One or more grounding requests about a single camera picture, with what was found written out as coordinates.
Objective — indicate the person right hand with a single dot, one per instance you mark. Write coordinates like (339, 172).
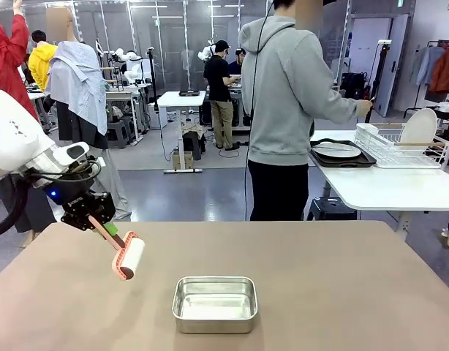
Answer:
(364, 108)

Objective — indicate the square steel tray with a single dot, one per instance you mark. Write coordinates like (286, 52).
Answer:
(180, 314)

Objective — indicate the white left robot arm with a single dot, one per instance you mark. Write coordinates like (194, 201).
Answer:
(12, 135)

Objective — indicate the person in gray hoodie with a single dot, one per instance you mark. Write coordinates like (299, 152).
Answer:
(279, 91)

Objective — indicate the seated person in dark top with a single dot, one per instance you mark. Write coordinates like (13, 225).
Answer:
(238, 62)

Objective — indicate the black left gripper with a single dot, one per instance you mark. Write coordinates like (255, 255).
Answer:
(76, 203)

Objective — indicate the gray plastic stool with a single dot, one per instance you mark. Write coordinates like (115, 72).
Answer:
(117, 133)

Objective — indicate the clothes rack with garments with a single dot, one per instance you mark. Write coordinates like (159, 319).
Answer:
(434, 66)

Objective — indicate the black camera tripod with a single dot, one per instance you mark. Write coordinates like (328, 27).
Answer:
(153, 77)

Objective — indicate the pink lint roller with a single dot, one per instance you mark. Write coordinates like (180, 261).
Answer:
(131, 259)

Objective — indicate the black plastic stool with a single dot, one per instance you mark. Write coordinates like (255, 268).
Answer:
(328, 208)

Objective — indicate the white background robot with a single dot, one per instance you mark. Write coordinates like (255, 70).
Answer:
(206, 51)
(131, 64)

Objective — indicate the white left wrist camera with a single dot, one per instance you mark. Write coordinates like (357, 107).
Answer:
(72, 153)

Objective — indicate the white standing desk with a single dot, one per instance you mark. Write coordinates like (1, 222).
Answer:
(180, 99)

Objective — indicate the mannequin in blue shirt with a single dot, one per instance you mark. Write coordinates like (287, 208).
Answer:
(78, 84)

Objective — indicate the cardboard box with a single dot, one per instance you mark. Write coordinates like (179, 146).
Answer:
(182, 161)

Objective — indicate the white framed workbench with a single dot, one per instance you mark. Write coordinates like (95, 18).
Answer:
(125, 95)

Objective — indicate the person in black cap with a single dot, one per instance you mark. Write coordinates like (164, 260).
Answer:
(219, 91)

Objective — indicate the person right forearm gray sleeve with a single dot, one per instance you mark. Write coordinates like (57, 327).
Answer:
(338, 106)

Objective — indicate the mannequin in red jacket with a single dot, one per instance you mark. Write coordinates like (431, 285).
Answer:
(5, 55)

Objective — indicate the person in yellow top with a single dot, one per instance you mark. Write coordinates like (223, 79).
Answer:
(41, 62)

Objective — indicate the large white table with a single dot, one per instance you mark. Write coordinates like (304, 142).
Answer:
(392, 186)

